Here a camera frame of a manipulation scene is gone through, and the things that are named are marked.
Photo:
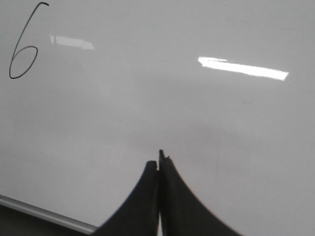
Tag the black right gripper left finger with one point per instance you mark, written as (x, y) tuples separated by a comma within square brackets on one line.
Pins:
[(139, 214)]

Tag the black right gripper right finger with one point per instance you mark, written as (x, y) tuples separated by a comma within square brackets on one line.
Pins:
[(182, 214)]

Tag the white whiteboard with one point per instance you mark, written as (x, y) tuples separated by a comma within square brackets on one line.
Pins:
[(90, 90)]

